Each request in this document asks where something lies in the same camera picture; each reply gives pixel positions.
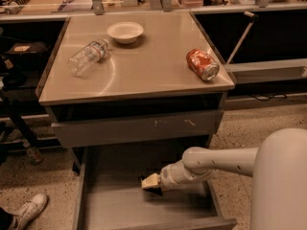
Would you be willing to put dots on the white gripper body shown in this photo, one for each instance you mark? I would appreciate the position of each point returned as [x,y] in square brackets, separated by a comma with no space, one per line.
[168,176]

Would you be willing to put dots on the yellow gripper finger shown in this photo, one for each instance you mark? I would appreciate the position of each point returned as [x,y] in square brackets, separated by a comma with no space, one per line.
[150,182]

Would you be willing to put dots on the black rxbar chocolate bar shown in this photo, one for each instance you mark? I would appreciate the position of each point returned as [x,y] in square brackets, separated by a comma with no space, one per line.
[154,190]

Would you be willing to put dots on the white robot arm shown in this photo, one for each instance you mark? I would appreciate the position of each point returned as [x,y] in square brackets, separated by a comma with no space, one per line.
[278,169]

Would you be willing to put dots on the open grey middle drawer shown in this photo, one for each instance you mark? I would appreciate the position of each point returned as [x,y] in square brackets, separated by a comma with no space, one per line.
[110,196]

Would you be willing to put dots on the grey top drawer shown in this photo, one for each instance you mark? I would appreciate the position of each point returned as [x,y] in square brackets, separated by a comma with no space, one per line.
[138,128]

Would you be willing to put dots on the grey drawer cabinet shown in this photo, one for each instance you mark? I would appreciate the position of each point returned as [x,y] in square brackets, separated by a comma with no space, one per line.
[147,77]

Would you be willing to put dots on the orange soda can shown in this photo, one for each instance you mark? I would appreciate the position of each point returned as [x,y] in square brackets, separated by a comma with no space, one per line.
[202,64]

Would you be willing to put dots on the clear plastic water bottle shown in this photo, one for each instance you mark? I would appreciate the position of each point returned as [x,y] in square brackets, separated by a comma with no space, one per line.
[81,63]

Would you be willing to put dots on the white bowl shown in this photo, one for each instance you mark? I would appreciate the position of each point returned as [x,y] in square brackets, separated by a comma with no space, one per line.
[125,32]

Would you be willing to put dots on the person's dark trouser leg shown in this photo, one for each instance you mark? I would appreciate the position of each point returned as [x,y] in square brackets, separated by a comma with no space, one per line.
[6,220]

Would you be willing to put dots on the black tripod stand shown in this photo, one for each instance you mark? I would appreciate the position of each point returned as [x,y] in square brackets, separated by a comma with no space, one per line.
[31,141]

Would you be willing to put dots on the black bag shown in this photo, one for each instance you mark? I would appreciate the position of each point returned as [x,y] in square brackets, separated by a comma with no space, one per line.
[29,56]

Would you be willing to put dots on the white stick with black handle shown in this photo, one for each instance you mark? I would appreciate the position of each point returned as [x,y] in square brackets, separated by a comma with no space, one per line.
[252,18]

